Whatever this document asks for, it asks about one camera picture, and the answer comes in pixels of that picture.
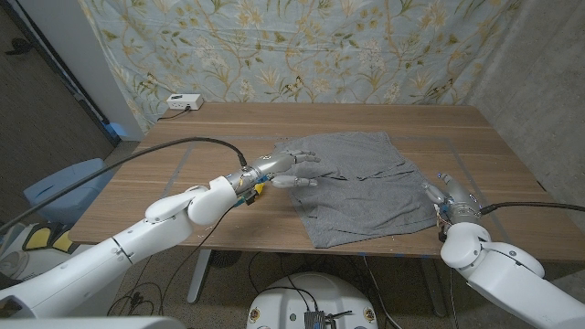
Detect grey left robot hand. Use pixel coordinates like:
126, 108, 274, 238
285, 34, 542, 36
225, 149, 322, 196

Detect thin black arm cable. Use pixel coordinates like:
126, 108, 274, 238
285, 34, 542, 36
157, 207, 234, 316
448, 267, 458, 329

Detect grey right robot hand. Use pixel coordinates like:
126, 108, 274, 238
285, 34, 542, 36
422, 172, 482, 225

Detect black power strip cord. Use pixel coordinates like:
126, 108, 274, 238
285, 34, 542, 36
157, 107, 191, 122

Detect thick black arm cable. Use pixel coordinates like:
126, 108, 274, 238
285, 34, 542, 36
0, 136, 248, 234
479, 201, 585, 216

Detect small black torso device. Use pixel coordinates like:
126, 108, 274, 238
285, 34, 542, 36
303, 310, 339, 329

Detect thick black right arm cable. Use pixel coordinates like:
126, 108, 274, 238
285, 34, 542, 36
479, 201, 585, 216

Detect grey tape outline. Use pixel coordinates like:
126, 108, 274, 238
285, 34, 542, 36
136, 133, 522, 260

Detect grey table leg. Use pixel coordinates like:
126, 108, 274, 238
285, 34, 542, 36
186, 249, 214, 305
420, 258, 449, 318

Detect sneaker print floor mat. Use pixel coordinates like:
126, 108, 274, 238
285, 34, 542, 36
0, 221, 100, 284

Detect grey shorts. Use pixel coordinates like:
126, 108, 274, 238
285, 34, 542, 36
272, 131, 438, 249

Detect white power strip box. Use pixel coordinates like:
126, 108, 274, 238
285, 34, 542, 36
165, 93, 205, 111

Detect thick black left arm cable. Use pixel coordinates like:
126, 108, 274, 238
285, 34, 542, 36
0, 136, 248, 234

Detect floral printed backdrop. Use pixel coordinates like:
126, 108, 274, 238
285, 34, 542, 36
77, 0, 525, 134

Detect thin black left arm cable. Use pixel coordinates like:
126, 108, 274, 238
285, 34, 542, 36
157, 207, 234, 316

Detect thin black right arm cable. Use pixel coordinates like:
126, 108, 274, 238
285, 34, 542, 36
448, 267, 458, 329

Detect white robot torso base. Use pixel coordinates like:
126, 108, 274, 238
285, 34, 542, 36
245, 271, 379, 329

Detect blue padded stool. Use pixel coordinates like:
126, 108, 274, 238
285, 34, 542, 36
23, 157, 114, 225

